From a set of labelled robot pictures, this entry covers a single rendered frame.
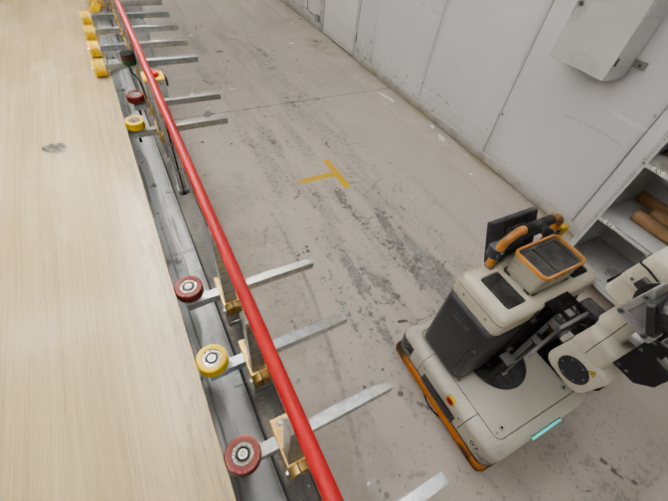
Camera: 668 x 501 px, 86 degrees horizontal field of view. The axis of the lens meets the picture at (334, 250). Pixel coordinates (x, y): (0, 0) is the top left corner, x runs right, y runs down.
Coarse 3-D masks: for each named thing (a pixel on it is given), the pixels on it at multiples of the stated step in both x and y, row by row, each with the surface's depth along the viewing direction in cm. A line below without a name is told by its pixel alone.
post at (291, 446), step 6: (288, 420) 67; (288, 426) 67; (288, 432) 67; (294, 432) 66; (288, 438) 69; (294, 438) 69; (288, 444) 73; (294, 444) 72; (288, 450) 76; (294, 450) 76; (300, 450) 79; (288, 456) 80; (294, 456) 81; (300, 456) 84
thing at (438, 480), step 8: (440, 472) 88; (432, 480) 87; (440, 480) 87; (416, 488) 85; (424, 488) 85; (432, 488) 85; (440, 488) 86; (408, 496) 84; (416, 496) 84; (424, 496) 84
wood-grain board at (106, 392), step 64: (0, 0) 240; (64, 0) 252; (0, 64) 184; (64, 64) 191; (0, 128) 149; (64, 128) 154; (0, 192) 126; (64, 192) 129; (128, 192) 132; (0, 256) 108; (64, 256) 111; (128, 256) 113; (0, 320) 95; (64, 320) 97; (128, 320) 99; (0, 384) 85; (64, 384) 87; (128, 384) 88; (192, 384) 90; (0, 448) 77; (64, 448) 78; (128, 448) 79; (192, 448) 80
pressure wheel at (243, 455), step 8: (232, 440) 82; (240, 440) 82; (248, 440) 82; (256, 440) 82; (232, 448) 81; (240, 448) 81; (248, 448) 81; (256, 448) 81; (232, 456) 80; (240, 456) 80; (248, 456) 80; (256, 456) 80; (232, 464) 79; (240, 464) 79; (248, 464) 79; (256, 464) 79; (232, 472) 78; (240, 472) 78; (248, 472) 78
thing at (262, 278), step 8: (288, 264) 126; (296, 264) 127; (304, 264) 127; (312, 264) 129; (264, 272) 123; (272, 272) 123; (280, 272) 124; (288, 272) 125; (296, 272) 127; (248, 280) 120; (256, 280) 120; (264, 280) 122; (272, 280) 124; (216, 288) 117; (208, 296) 114; (216, 296) 115; (192, 304) 112; (200, 304) 114
